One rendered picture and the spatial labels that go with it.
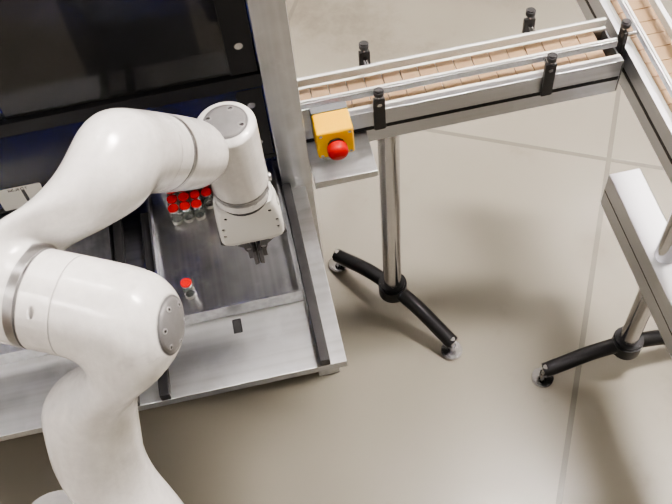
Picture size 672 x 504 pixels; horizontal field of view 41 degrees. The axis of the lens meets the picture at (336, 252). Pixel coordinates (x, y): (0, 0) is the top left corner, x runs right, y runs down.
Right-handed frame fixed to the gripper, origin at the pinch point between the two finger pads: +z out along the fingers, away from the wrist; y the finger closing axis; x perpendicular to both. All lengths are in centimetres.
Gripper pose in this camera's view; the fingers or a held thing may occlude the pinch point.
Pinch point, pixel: (257, 250)
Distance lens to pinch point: 148.2
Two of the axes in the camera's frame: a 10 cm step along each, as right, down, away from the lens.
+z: 0.7, 5.4, 8.4
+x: 2.0, 8.2, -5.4
